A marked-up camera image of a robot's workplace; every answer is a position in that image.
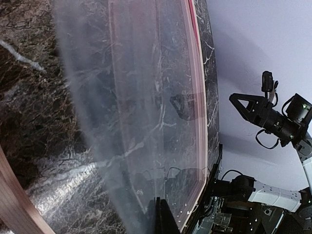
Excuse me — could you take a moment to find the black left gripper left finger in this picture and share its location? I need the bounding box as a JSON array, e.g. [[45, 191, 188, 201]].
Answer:
[[136, 197, 156, 234]]

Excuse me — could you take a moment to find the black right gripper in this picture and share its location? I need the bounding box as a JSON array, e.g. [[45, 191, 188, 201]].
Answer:
[[229, 93, 300, 146]]

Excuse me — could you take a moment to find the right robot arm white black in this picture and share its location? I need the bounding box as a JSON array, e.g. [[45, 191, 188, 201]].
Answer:
[[229, 93, 312, 232]]

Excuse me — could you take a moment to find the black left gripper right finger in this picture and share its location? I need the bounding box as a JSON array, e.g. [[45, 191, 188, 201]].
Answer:
[[156, 197, 180, 234]]

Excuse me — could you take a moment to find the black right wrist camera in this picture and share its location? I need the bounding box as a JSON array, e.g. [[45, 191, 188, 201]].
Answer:
[[282, 93, 312, 124]]

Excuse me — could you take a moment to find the pink wooden picture frame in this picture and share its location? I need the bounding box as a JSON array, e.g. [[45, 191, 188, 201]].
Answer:
[[0, 0, 208, 234]]

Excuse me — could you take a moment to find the clear acrylic sheet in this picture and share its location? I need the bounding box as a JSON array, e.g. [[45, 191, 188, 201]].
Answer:
[[54, 0, 208, 234]]

